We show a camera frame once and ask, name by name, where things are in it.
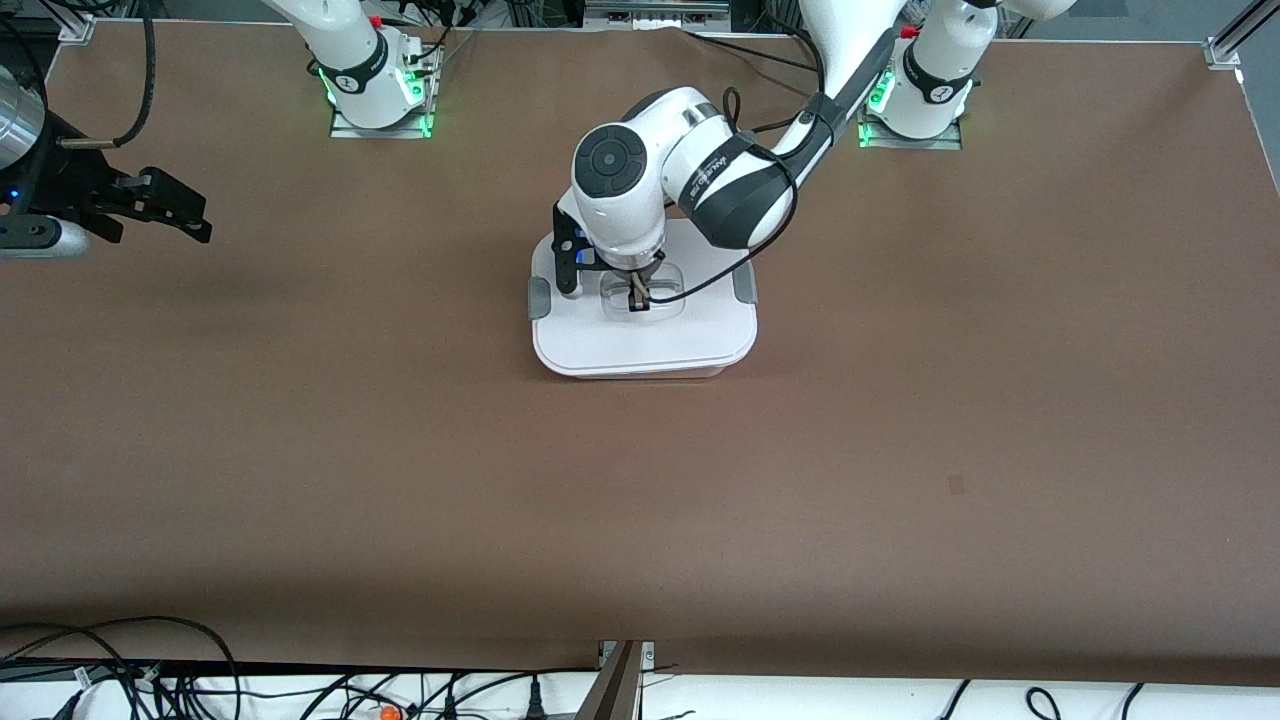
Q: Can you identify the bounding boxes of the white box lid grey clips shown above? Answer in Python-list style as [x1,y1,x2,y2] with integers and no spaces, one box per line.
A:
[528,218,759,378]

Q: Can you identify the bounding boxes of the translucent pink plastic box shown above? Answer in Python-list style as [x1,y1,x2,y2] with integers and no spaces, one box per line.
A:
[562,366,729,382]

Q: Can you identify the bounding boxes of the brown table mat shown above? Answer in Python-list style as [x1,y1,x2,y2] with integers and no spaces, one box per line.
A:
[0,20,1280,691]

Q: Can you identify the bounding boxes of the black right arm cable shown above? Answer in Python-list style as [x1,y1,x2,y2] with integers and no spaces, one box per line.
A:
[60,0,158,149]

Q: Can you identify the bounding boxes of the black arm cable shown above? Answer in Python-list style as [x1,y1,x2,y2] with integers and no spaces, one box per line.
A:
[60,0,158,149]
[648,85,836,306]

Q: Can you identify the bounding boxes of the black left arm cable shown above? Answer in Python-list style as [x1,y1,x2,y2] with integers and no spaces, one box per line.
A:
[648,85,836,306]

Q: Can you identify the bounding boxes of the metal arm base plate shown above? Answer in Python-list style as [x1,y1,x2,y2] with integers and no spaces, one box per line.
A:
[330,45,441,139]
[855,55,963,151]

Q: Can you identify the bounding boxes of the long black table cable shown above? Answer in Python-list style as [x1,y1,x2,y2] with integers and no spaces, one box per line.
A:
[685,30,823,76]

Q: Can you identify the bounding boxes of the aluminium profile post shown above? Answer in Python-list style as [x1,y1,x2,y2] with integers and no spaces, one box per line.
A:
[580,640,656,720]

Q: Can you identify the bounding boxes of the black looped cable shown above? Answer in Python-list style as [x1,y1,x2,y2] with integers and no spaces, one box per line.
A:
[0,615,241,720]

